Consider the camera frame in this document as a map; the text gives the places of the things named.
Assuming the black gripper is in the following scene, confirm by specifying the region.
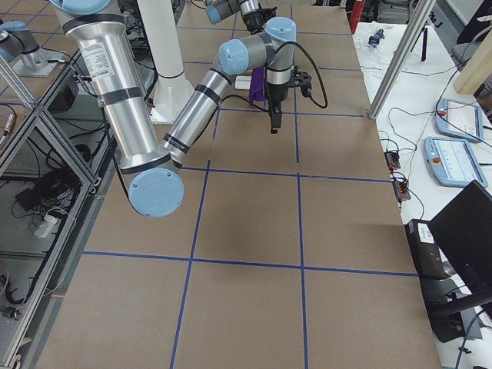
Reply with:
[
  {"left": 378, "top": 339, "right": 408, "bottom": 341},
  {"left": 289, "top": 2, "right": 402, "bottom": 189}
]
[
  {"left": 264, "top": 81, "right": 289, "bottom": 134},
  {"left": 244, "top": 7, "right": 277, "bottom": 35}
]

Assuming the purple microfiber towel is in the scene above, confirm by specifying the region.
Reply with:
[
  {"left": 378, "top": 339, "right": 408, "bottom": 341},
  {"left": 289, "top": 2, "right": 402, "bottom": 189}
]
[{"left": 248, "top": 67, "right": 266, "bottom": 105}]

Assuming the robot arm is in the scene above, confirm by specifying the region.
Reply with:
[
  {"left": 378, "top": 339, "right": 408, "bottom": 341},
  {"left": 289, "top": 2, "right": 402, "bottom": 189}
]
[
  {"left": 52, "top": 1, "right": 297, "bottom": 218},
  {"left": 205, "top": 0, "right": 278, "bottom": 35}
]

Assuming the white towel rack base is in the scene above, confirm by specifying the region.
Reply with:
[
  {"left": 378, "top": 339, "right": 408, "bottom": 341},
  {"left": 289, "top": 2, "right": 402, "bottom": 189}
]
[{"left": 234, "top": 75, "right": 251, "bottom": 91}]

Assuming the red fire extinguisher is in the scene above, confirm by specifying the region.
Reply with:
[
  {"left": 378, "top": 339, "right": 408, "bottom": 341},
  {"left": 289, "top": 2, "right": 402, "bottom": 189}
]
[{"left": 349, "top": 0, "right": 364, "bottom": 35}]

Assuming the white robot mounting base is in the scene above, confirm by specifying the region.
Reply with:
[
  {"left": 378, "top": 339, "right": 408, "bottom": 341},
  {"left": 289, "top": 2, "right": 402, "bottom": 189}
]
[{"left": 138, "top": 0, "right": 194, "bottom": 125}]

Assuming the dark blue object on table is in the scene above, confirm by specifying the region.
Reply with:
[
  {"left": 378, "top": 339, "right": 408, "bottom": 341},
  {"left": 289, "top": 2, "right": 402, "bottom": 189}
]
[{"left": 367, "top": 28, "right": 385, "bottom": 48}]

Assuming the upper orange connector block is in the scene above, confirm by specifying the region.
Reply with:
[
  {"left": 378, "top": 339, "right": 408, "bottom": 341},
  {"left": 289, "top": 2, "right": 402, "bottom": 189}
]
[{"left": 384, "top": 150, "right": 401, "bottom": 171}]

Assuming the orange connector block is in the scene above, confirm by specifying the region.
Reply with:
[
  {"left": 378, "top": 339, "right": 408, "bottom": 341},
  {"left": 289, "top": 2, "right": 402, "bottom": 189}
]
[
  {"left": 384, "top": 150, "right": 401, "bottom": 171},
  {"left": 392, "top": 177, "right": 411, "bottom": 204}
]

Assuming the lower orange connector block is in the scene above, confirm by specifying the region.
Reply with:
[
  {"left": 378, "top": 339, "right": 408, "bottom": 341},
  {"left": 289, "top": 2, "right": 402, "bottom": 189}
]
[{"left": 392, "top": 177, "right": 411, "bottom": 204}]

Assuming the black tripod leg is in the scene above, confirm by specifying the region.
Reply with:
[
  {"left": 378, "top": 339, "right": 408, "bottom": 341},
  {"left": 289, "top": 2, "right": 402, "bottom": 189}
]
[{"left": 421, "top": 27, "right": 428, "bottom": 62}]

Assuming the upper teach pendant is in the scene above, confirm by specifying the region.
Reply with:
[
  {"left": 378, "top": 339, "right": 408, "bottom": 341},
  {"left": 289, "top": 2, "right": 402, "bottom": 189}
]
[{"left": 435, "top": 98, "right": 484, "bottom": 143}]

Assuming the teach pendant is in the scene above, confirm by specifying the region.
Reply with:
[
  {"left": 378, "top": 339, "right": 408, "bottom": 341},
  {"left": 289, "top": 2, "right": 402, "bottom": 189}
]
[
  {"left": 424, "top": 137, "right": 488, "bottom": 188},
  {"left": 435, "top": 98, "right": 484, "bottom": 143}
]

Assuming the lower teach pendant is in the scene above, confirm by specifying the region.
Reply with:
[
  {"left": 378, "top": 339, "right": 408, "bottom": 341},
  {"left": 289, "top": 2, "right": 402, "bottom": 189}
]
[{"left": 424, "top": 137, "right": 488, "bottom": 188}]

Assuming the wooden board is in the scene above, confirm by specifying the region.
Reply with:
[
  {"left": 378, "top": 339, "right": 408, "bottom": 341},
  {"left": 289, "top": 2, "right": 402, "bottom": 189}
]
[{"left": 453, "top": 0, "right": 492, "bottom": 96}]

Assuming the black computer box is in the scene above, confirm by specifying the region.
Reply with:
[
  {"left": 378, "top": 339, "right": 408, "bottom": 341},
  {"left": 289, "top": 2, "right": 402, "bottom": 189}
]
[{"left": 405, "top": 219, "right": 456, "bottom": 281}]

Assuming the black monitor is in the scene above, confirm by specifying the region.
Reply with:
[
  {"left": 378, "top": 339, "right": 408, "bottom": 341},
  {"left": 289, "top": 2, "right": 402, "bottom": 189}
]
[{"left": 428, "top": 181, "right": 491, "bottom": 288}]

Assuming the black monitor stand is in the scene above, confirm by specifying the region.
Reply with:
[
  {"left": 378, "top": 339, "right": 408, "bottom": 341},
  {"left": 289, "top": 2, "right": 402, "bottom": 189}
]
[{"left": 420, "top": 278, "right": 491, "bottom": 343}]

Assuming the black braided camera cable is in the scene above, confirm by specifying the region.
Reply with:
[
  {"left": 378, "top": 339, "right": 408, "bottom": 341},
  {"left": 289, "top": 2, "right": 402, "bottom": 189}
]
[{"left": 221, "top": 41, "right": 330, "bottom": 112}]

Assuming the aluminium frame post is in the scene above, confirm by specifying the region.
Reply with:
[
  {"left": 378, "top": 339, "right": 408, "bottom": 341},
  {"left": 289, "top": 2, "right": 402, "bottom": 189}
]
[{"left": 367, "top": 0, "right": 436, "bottom": 120}]

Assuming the aluminium frame cage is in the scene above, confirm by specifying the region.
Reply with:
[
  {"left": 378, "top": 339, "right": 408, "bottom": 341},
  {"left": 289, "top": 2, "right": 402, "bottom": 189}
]
[{"left": 1, "top": 35, "right": 112, "bottom": 368}]

